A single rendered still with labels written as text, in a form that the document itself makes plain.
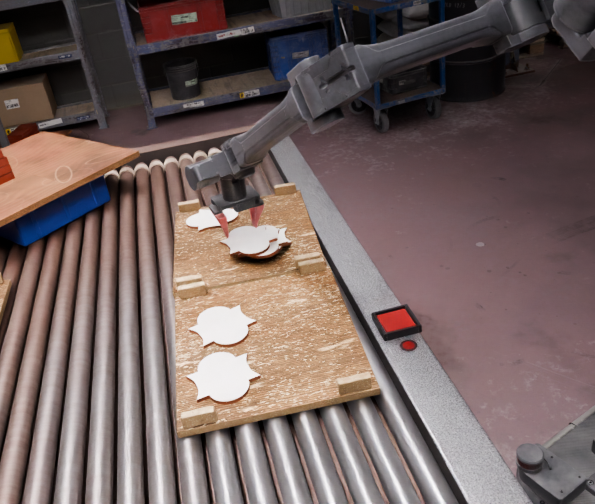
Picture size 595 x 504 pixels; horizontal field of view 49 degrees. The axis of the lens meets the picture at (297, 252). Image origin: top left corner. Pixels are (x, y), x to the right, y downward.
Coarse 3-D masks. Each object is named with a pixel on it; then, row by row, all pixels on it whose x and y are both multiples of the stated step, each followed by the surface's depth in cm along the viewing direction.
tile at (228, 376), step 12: (204, 360) 121; (216, 360) 121; (228, 360) 120; (240, 360) 120; (204, 372) 118; (216, 372) 118; (228, 372) 118; (240, 372) 117; (252, 372) 117; (204, 384) 116; (216, 384) 115; (228, 384) 115; (240, 384) 114; (204, 396) 113; (216, 396) 113; (228, 396) 112; (240, 396) 112
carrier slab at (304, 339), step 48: (240, 288) 142; (288, 288) 140; (336, 288) 137; (192, 336) 129; (288, 336) 126; (336, 336) 124; (192, 384) 117; (288, 384) 114; (336, 384) 113; (192, 432) 108
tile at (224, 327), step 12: (204, 312) 135; (216, 312) 134; (228, 312) 133; (240, 312) 133; (204, 324) 131; (216, 324) 130; (228, 324) 130; (240, 324) 129; (252, 324) 130; (204, 336) 128; (216, 336) 127; (228, 336) 127; (240, 336) 126; (204, 348) 126
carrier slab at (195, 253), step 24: (240, 216) 172; (264, 216) 170; (288, 216) 168; (192, 240) 164; (216, 240) 162; (312, 240) 156; (192, 264) 153; (216, 264) 152; (240, 264) 151; (264, 264) 149; (288, 264) 148; (216, 288) 145
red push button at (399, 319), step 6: (390, 312) 129; (396, 312) 129; (402, 312) 129; (378, 318) 128; (384, 318) 128; (390, 318) 127; (396, 318) 127; (402, 318) 127; (408, 318) 127; (384, 324) 126; (390, 324) 126; (396, 324) 126; (402, 324) 125; (408, 324) 125; (414, 324) 125; (390, 330) 124
